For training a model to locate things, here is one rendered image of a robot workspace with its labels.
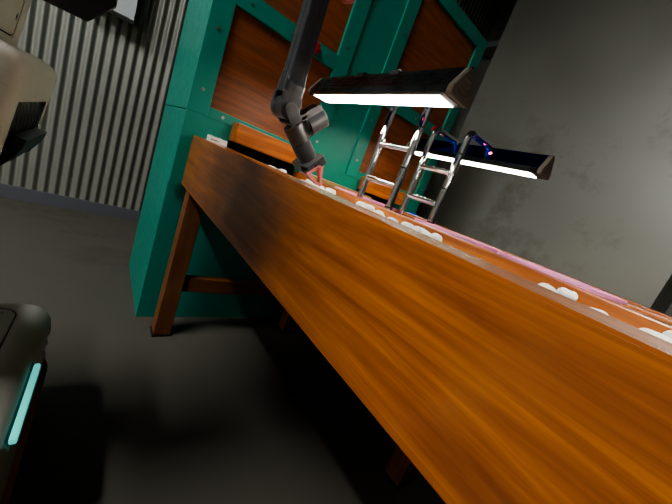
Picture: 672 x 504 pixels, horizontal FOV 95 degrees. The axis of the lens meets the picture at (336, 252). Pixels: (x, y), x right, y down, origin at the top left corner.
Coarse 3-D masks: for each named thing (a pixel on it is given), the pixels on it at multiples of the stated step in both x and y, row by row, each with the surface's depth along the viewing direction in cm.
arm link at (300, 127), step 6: (306, 120) 86; (288, 126) 86; (294, 126) 85; (300, 126) 85; (306, 126) 88; (288, 132) 85; (294, 132) 85; (300, 132) 86; (306, 132) 88; (288, 138) 87; (294, 138) 86; (300, 138) 86; (306, 138) 88; (294, 144) 88; (300, 144) 88
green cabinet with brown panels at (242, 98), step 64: (192, 0) 129; (256, 0) 105; (384, 0) 131; (448, 0) 147; (192, 64) 110; (256, 64) 113; (320, 64) 126; (384, 64) 142; (448, 64) 164; (256, 128) 121; (448, 128) 181
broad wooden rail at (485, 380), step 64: (192, 192) 99; (256, 192) 61; (320, 192) 46; (256, 256) 57; (320, 256) 42; (384, 256) 33; (448, 256) 28; (320, 320) 40; (384, 320) 32; (448, 320) 27; (512, 320) 23; (576, 320) 20; (384, 384) 31; (448, 384) 26; (512, 384) 22; (576, 384) 20; (640, 384) 17; (448, 448) 25; (512, 448) 22; (576, 448) 19; (640, 448) 17
